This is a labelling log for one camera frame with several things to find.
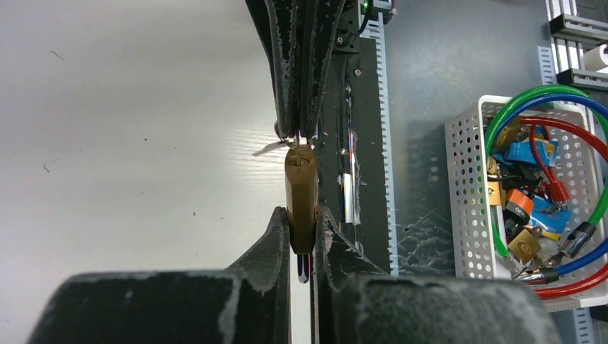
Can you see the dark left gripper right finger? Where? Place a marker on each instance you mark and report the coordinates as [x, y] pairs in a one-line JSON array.
[[354, 301]]

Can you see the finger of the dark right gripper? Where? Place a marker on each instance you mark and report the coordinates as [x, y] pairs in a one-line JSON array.
[[320, 24], [276, 24]]

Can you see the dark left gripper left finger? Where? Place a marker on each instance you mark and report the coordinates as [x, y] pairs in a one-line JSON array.
[[247, 302]]

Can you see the small brass padlock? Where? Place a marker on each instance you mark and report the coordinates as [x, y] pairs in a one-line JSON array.
[[301, 184]]

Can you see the small keys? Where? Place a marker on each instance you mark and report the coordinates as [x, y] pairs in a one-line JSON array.
[[287, 140]]

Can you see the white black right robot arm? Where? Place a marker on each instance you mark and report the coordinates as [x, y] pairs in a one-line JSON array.
[[299, 39]]

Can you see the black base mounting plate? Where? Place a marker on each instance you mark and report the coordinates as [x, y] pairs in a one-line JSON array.
[[351, 152]]

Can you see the brass padlock in bin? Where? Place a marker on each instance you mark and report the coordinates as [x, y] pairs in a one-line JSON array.
[[525, 245]]

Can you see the orange black padlock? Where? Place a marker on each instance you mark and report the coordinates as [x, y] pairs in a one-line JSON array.
[[518, 207]]

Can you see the white perforated bin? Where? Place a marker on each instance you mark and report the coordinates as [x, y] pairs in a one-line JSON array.
[[470, 208]]

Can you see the aluminium front frame rail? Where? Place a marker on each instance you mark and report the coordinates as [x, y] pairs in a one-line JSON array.
[[375, 30]]

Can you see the blue cable lock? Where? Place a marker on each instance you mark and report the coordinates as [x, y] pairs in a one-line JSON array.
[[564, 102]]

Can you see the red cable lock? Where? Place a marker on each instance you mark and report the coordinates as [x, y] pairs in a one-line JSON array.
[[575, 136]]

